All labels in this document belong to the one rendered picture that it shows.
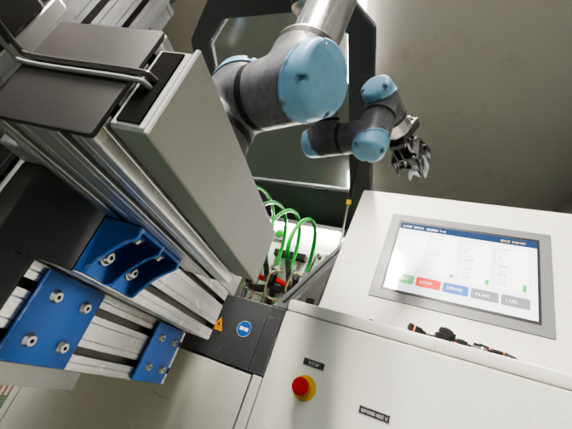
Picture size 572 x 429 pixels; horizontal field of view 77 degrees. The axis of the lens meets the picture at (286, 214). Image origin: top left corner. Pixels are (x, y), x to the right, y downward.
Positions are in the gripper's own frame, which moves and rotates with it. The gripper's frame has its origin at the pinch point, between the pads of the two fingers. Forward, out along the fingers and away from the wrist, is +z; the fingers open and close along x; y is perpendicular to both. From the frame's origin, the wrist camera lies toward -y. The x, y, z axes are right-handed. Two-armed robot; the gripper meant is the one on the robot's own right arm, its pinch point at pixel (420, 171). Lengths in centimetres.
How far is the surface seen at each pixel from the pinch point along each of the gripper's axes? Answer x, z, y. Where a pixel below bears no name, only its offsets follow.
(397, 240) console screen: -13.1, 19.6, 11.2
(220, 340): -41, -18, 57
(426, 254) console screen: -3.9, 21.6, 16.2
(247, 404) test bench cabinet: -31, -14, 69
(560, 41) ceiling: 50, 104, -174
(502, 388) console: 17, -1, 57
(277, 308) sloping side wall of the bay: -29, -15, 48
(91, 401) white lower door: -71, -26, 77
